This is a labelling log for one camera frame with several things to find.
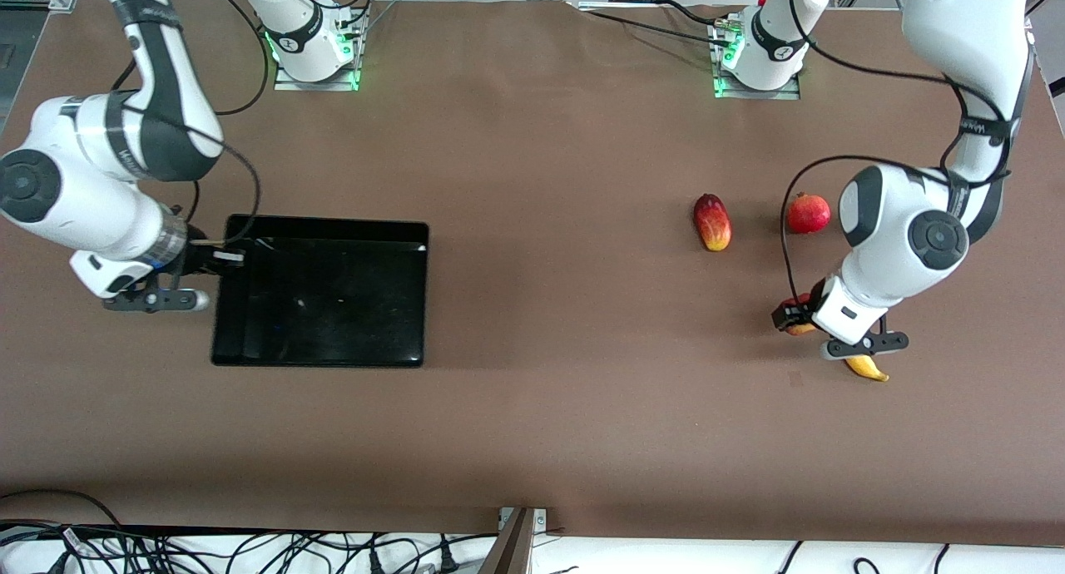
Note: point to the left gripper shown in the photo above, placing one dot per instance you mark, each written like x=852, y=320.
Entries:
x=809, y=305

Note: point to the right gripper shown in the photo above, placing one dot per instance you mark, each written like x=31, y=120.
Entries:
x=198, y=258

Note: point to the black plastic tray box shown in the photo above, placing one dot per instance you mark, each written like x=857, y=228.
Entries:
x=333, y=308

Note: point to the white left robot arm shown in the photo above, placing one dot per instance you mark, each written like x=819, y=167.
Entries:
x=882, y=249

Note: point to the red pomegranate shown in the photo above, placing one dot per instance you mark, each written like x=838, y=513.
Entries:
x=809, y=215

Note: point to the red yellow mango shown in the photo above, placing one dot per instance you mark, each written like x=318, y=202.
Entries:
x=713, y=223

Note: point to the metal table edge bracket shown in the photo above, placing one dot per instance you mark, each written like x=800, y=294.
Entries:
x=541, y=520

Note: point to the grey camera stand post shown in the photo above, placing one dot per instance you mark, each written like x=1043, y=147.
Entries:
x=509, y=549

